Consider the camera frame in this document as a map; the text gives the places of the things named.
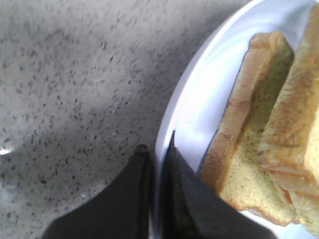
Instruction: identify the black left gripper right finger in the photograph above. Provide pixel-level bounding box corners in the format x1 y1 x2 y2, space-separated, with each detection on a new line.
160 136 276 239

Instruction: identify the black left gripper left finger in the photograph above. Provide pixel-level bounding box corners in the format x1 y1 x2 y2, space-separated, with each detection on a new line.
42 144 154 239

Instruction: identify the light blue round plate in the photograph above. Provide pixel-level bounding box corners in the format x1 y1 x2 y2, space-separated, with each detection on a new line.
154 0 319 239

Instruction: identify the bread slice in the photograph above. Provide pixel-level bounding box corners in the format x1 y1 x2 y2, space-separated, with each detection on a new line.
259 5 319 236
200 31 298 226

